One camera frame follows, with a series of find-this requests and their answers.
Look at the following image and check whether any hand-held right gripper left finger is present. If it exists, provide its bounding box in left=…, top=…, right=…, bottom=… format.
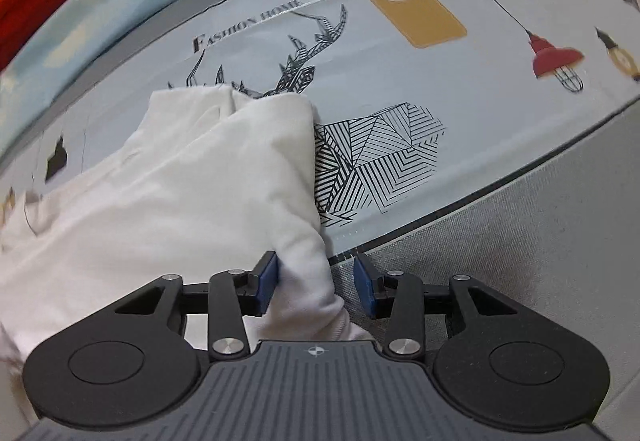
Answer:
left=115, top=250, right=279, bottom=364

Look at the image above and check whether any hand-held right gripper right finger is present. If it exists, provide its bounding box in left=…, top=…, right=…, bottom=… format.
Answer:
left=353, top=253, right=519, bottom=363

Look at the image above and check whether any white small garment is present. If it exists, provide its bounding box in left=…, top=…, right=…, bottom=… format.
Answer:
left=0, top=86, right=377, bottom=372

